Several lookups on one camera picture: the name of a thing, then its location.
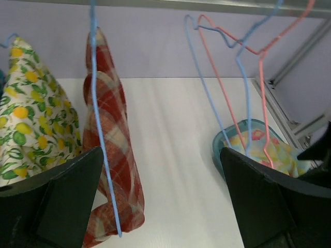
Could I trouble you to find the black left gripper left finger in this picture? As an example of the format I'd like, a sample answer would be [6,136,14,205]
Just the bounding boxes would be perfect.
[1,147,103,247]

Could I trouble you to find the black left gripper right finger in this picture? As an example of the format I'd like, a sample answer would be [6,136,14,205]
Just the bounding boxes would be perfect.
[220,148,330,247]

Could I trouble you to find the light blue wire hanger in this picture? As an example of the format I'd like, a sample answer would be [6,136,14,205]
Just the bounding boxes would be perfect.
[88,0,123,238]
[183,0,284,158]
[0,33,19,49]

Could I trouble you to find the pastel floral skirt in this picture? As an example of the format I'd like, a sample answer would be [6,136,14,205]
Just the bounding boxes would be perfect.
[223,129,324,178]

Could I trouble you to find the red plaid skirt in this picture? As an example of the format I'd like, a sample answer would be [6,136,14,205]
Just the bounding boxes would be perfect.
[83,28,145,247]

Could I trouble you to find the pink wire hanger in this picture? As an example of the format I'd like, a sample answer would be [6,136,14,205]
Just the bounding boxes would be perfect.
[197,0,317,168]

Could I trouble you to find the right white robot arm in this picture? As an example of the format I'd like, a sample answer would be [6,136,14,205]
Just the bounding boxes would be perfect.
[297,121,330,183]

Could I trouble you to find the lemon print skirt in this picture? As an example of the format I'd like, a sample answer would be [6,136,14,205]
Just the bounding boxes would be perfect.
[1,38,82,186]

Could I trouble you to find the blue floral skirt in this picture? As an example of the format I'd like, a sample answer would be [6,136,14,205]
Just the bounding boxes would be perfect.
[0,70,6,89]

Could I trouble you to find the teal plastic basin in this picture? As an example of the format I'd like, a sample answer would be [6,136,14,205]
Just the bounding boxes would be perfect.
[212,118,288,181]

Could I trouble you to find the right aluminium frame post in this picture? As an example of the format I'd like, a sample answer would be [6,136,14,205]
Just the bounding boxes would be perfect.
[264,19,330,149]

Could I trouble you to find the aluminium hanging rail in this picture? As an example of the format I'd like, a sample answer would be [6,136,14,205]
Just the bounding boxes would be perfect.
[0,0,331,19]

